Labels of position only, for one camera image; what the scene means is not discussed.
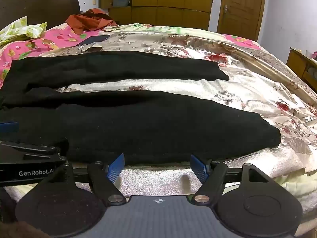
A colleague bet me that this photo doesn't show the cream blanket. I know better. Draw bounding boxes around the cream blanket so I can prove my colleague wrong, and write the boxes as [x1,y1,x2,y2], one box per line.
[282,164,317,199]

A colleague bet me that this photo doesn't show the wooden door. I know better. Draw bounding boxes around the wooden door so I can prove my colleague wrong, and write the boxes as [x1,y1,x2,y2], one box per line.
[217,0,267,41]

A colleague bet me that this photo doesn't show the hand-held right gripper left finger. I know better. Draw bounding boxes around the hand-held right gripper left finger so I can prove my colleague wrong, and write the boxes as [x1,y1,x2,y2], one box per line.
[43,153,127,206]

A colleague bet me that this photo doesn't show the pink patterned bed sheet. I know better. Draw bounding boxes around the pink patterned bed sheet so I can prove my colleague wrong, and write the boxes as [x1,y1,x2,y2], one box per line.
[0,22,262,90]

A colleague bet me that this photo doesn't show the dark blue notebook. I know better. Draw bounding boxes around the dark blue notebook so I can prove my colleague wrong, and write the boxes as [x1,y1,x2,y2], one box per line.
[76,35,111,46]

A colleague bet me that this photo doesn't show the orange red garment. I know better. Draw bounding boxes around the orange red garment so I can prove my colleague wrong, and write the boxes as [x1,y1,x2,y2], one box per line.
[65,8,119,35]

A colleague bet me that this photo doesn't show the black pants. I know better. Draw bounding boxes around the black pants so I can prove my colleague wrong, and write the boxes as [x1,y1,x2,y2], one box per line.
[0,50,282,165]

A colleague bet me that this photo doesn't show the wooden nightstand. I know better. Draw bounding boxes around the wooden nightstand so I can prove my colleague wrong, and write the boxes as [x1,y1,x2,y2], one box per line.
[286,47,317,93]

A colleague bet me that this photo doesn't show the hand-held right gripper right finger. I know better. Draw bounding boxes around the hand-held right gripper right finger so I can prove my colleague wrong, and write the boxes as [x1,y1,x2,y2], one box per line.
[190,154,273,206]

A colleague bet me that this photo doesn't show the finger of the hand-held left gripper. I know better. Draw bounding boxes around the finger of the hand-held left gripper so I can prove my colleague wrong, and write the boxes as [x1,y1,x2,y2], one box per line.
[0,122,19,139]
[0,140,61,160]

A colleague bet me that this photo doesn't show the dark wooden headboard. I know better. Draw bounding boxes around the dark wooden headboard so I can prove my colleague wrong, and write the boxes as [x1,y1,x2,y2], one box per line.
[0,0,81,32]

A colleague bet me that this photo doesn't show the floral satin quilt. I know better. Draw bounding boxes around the floral satin quilt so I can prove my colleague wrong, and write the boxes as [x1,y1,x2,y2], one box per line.
[5,23,317,204]

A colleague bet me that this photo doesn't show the green white patterned cloth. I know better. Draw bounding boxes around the green white patterned cloth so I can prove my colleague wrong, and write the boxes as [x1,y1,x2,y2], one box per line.
[0,16,48,46]

